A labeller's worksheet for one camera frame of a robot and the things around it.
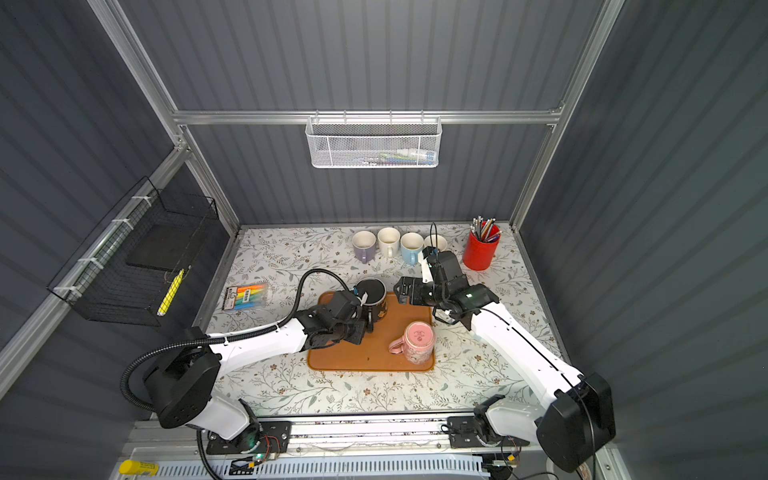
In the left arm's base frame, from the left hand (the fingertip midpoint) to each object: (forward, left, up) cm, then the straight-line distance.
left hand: (365, 326), depth 87 cm
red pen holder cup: (+24, -40, +3) cm, 47 cm away
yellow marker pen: (-31, +50, +2) cm, 59 cm away
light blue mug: (+30, -17, +1) cm, 35 cm away
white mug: (+31, -8, +3) cm, 32 cm away
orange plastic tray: (-6, -2, -5) cm, 8 cm away
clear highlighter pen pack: (+15, +41, -5) cm, 44 cm away
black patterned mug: (+4, -3, +3) cm, 6 cm away
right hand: (+3, -13, +13) cm, 19 cm away
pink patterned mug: (-8, -14, +5) cm, 17 cm away
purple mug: (+33, 0, 0) cm, 33 cm away
